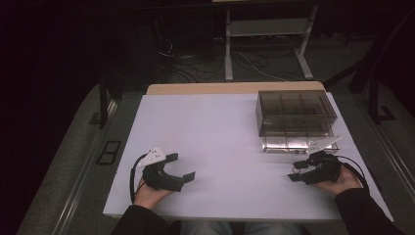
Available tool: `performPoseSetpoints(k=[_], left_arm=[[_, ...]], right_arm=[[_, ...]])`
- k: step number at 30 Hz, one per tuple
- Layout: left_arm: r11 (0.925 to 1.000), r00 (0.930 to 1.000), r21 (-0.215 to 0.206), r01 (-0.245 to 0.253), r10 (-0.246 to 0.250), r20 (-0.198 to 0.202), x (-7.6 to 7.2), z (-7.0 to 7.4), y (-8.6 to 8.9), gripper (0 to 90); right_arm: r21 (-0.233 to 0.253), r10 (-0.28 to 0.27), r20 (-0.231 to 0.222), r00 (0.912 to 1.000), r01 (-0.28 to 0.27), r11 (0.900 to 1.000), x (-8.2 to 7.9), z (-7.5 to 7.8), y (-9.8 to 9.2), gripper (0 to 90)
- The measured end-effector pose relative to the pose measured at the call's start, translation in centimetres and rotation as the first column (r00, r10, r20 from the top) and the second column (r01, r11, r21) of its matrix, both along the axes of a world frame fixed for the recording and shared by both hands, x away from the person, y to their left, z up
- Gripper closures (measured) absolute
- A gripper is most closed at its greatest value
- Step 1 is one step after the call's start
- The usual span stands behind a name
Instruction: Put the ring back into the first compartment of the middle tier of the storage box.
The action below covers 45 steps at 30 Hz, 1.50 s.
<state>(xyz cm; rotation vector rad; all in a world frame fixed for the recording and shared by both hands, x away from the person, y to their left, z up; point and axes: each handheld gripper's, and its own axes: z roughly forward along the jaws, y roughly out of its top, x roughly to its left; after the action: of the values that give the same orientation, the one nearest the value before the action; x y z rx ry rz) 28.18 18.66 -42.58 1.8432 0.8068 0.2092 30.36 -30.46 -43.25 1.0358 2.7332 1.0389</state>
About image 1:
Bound white floor cable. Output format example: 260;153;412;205
233;49;290;82

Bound dark metal stand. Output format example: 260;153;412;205
88;73;124;129

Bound person's left hand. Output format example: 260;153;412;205
133;175;174;211

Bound smoked acrylic drawer box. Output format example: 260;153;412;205
254;89;338;138

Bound black floor cables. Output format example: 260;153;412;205
156;34;227;84

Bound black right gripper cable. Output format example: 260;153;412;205
336;154;372;194

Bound dark stand with foot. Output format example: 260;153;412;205
322;9;415;125

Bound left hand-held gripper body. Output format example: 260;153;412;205
136;147;185;193

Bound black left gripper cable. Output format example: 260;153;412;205
129;153;149;206

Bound smoked acrylic drawer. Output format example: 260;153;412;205
261;131;341;155

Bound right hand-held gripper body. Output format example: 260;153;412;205
293;136;343;184

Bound grey metal stand frame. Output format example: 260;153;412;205
224;4;319;82

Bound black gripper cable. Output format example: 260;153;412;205
129;153;149;206
336;154;372;194

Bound person's legs in jeans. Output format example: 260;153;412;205
180;220;303;235

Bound white board sheet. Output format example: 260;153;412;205
102;92;394;223

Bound black floor frame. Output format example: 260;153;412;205
96;139;122;166

